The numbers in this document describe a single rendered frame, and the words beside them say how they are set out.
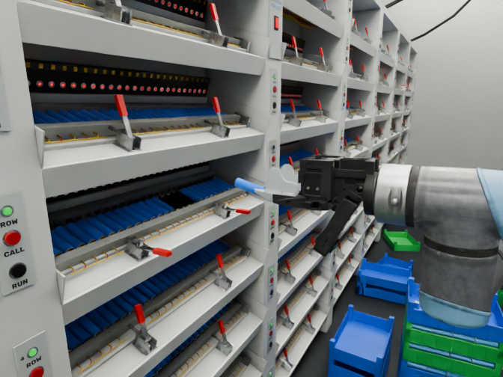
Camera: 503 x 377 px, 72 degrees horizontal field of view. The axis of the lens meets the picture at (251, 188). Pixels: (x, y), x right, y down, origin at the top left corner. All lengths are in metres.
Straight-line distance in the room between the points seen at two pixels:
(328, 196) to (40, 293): 0.43
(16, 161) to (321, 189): 0.41
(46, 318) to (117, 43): 0.41
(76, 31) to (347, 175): 0.43
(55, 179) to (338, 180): 0.41
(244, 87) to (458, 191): 0.65
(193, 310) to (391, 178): 0.54
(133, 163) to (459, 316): 0.53
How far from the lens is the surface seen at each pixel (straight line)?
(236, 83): 1.00
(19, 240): 0.51
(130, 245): 0.66
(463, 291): 0.55
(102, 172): 0.57
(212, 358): 1.02
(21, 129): 0.50
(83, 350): 0.73
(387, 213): 0.53
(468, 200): 0.51
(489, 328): 1.45
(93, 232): 0.69
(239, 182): 0.65
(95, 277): 0.62
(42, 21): 0.53
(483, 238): 0.53
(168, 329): 0.80
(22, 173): 0.50
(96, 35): 0.58
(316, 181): 0.55
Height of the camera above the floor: 1.16
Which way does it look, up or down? 14 degrees down
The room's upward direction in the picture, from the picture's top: straight up
